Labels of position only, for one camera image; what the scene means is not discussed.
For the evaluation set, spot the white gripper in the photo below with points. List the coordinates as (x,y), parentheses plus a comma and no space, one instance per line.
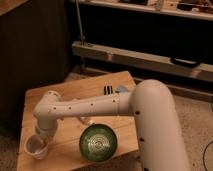
(45,135)

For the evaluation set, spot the wooden table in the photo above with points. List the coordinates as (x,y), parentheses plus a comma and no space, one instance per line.
(63,153)

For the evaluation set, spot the metal vertical pole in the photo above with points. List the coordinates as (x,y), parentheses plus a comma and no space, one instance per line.
(82,37)

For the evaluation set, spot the black handle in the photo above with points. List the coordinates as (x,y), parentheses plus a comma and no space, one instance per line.
(189,64)

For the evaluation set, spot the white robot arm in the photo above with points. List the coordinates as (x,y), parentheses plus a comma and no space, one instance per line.
(151,103)

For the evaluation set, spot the black comb object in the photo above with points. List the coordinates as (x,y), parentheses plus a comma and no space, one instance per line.
(108,90)

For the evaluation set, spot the green bowl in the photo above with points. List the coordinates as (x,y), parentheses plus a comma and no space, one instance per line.
(98,143)

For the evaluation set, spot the white plastic bottle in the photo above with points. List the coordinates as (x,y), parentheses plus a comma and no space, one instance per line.
(86,121)

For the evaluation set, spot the metal shelf frame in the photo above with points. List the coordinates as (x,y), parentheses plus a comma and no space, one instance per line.
(141,60)

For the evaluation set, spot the blue small object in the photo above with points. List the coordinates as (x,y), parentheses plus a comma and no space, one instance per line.
(121,89)

